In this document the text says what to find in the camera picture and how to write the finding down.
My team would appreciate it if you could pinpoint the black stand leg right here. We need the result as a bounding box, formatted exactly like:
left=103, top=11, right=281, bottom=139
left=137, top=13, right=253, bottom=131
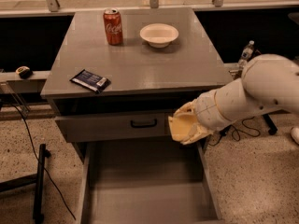
left=263, top=114, right=278, bottom=135

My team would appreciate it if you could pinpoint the closed upper grey drawer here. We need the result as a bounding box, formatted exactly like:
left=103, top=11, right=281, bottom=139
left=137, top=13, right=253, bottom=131
left=55, top=110, right=170, bottom=143

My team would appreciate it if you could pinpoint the black drawer handle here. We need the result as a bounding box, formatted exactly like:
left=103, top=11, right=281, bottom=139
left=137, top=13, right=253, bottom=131
left=130, top=119, right=158, bottom=129

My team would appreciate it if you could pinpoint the white bowl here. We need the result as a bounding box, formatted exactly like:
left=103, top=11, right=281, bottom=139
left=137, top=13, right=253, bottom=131
left=139, top=23, right=178, bottom=48

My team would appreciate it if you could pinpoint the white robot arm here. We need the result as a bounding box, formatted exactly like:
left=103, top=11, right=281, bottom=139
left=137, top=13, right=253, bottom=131
left=168, top=54, right=299, bottom=145

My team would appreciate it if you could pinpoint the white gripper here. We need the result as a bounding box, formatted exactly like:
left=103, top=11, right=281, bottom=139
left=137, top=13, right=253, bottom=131
left=174, top=90, right=231, bottom=145

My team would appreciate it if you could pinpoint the yellow sponge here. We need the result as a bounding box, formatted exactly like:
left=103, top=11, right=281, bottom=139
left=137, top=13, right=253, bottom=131
left=168, top=114, right=197, bottom=144

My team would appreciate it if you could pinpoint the red cola can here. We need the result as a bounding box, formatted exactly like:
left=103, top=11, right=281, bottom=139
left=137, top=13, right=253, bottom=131
left=103, top=8, right=123, bottom=45

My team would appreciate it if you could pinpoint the yellow black tape measure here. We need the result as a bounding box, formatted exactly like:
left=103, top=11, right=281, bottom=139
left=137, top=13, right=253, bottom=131
left=16, top=66, right=33, bottom=79

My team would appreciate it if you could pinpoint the black metal stand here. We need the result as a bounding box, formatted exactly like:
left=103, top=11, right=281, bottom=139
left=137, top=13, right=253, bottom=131
left=0, top=144, right=50, bottom=224

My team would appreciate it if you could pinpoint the grey drawer cabinet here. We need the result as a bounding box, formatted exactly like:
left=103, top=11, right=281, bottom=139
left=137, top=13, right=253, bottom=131
left=41, top=7, right=232, bottom=157

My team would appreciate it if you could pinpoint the black power adapter with cable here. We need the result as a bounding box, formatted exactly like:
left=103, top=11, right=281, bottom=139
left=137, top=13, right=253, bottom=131
left=208, top=117, right=261, bottom=147

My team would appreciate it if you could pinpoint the open grey drawer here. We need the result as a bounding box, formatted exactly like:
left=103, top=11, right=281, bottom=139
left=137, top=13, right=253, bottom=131
left=78, top=137, right=225, bottom=224

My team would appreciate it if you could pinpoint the black floor cable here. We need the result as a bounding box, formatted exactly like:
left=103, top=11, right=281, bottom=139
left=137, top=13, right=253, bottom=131
left=0, top=98, right=78, bottom=221

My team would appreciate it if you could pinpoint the clear water bottle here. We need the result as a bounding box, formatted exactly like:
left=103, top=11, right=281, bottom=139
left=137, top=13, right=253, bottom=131
left=238, top=40, right=254, bottom=69

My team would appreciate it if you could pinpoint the dark blue snack packet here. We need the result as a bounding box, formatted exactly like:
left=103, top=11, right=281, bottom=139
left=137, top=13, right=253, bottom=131
left=70, top=69, right=111, bottom=93

